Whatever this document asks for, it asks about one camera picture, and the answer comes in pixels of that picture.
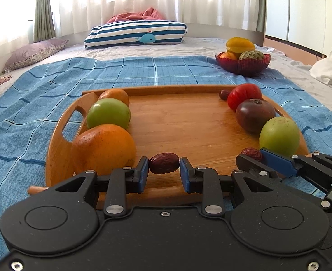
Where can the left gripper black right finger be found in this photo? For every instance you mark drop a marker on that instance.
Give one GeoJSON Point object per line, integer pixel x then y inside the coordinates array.
{"type": "Point", "coordinates": [212, 186]}

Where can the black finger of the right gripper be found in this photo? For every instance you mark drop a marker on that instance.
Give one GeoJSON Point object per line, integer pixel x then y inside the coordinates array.
{"type": "Point", "coordinates": [251, 166]}
{"type": "Point", "coordinates": [316, 169]}

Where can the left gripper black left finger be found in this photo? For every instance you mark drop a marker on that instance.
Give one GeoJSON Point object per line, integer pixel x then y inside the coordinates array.
{"type": "Point", "coordinates": [89, 185]}

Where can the red jujube date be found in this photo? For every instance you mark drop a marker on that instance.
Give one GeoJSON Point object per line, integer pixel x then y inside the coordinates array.
{"type": "Point", "coordinates": [224, 94]}
{"type": "Point", "coordinates": [252, 153]}
{"type": "Point", "coordinates": [164, 163]}

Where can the large orange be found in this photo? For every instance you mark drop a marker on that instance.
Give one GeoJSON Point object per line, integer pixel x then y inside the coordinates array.
{"type": "Point", "coordinates": [103, 148]}

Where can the red tomato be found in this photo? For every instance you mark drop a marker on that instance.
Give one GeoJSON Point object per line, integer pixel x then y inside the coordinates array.
{"type": "Point", "coordinates": [241, 93]}

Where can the small orange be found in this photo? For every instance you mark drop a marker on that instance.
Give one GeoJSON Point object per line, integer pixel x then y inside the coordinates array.
{"type": "Point", "coordinates": [116, 93]}

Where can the green apple right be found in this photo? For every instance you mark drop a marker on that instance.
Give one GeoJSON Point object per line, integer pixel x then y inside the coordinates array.
{"type": "Point", "coordinates": [280, 135]}

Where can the green apple left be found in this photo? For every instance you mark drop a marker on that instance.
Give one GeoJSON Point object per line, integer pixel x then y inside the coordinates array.
{"type": "Point", "coordinates": [108, 111]}

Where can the red glass fruit bowl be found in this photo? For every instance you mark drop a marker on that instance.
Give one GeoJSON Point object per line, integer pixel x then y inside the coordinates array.
{"type": "Point", "coordinates": [245, 67]}

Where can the white cloth bundle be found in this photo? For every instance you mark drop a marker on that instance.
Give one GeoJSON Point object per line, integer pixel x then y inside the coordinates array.
{"type": "Point", "coordinates": [322, 70]}

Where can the green custard apple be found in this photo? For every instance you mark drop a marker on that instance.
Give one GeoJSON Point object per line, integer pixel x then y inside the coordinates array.
{"type": "Point", "coordinates": [251, 54]}

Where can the orange fruit in bowl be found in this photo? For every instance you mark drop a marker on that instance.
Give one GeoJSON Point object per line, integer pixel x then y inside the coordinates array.
{"type": "Point", "coordinates": [228, 55]}

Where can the yellow starfruit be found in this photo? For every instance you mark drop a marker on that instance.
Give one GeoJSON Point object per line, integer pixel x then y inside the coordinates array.
{"type": "Point", "coordinates": [238, 45]}

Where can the blue checked blanket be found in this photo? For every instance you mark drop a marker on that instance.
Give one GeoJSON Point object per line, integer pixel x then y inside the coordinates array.
{"type": "Point", "coordinates": [31, 107]}

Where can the blue striped whale pillow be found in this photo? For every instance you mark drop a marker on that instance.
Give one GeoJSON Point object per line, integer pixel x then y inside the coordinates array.
{"type": "Point", "coordinates": [141, 32]}

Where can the purple floral pillow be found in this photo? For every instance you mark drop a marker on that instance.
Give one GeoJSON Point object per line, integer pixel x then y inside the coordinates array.
{"type": "Point", "coordinates": [33, 53]}

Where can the white wardrobe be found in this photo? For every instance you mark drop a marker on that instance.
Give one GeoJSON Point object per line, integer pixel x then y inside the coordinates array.
{"type": "Point", "coordinates": [306, 23]}

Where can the pink crumpled blanket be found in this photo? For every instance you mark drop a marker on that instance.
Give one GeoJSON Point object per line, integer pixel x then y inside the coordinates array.
{"type": "Point", "coordinates": [148, 14]}

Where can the olive green drape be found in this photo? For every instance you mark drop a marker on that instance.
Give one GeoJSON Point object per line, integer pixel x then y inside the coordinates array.
{"type": "Point", "coordinates": [43, 21]}

